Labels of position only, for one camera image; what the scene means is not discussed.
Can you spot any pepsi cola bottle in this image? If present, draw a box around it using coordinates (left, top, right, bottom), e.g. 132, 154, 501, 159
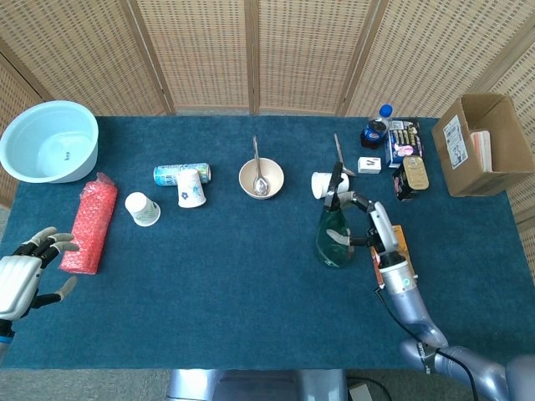
360, 104, 395, 150

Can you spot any small white box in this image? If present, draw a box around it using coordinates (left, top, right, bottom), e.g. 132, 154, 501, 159
357, 156, 382, 175

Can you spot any metal spoon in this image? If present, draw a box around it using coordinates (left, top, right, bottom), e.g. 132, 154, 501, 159
333, 133, 357, 177
252, 135, 269, 196

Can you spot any pink white card stack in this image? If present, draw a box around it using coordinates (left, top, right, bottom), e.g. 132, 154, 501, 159
470, 130, 496, 173

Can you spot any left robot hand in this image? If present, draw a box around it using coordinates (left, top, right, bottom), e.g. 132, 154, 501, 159
0, 226, 80, 322

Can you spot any wicker folding screen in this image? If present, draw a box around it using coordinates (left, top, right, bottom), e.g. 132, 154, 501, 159
0, 0, 535, 225

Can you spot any paper cup dark green print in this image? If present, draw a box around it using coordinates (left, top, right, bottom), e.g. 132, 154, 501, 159
310, 171, 350, 199

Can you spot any grey robot torso base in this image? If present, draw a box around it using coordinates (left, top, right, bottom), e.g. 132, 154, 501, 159
166, 369, 349, 401

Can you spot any dark tin gold lid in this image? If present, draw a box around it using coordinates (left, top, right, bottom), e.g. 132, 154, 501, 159
391, 155, 431, 203

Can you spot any green transparent spray bottle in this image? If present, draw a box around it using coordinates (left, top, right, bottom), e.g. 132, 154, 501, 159
314, 162, 352, 268

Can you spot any red bubble wrap roll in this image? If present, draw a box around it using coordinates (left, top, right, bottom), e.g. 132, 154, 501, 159
59, 171, 119, 276

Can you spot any grey floor device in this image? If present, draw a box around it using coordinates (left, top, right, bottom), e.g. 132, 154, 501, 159
346, 377, 395, 401

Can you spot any brown cardboard shipping box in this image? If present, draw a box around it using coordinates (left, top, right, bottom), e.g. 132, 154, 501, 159
431, 93, 535, 197

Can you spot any light blue plastic basin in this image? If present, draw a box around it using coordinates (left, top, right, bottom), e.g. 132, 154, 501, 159
0, 99, 99, 184

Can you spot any paper cup green leaf print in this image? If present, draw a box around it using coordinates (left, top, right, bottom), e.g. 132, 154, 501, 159
125, 191, 161, 227

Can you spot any blue white carton box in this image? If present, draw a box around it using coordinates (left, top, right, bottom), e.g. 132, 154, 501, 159
384, 120, 425, 169

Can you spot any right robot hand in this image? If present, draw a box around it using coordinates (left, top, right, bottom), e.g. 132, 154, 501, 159
327, 190, 409, 269

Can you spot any yellow orange cardboard box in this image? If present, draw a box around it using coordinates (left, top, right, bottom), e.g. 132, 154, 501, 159
369, 225, 415, 290

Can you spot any beige ribbed bowl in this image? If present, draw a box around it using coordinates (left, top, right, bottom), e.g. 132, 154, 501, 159
238, 158, 286, 201

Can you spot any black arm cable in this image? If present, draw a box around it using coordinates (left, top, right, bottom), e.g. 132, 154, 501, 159
374, 287, 481, 401

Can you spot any blue green beverage can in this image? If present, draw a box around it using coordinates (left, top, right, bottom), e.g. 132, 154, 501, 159
153, 162, 212, 188

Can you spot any paper cup blue flower print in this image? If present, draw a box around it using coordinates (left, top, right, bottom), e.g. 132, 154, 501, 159
176, 168, 207, 209

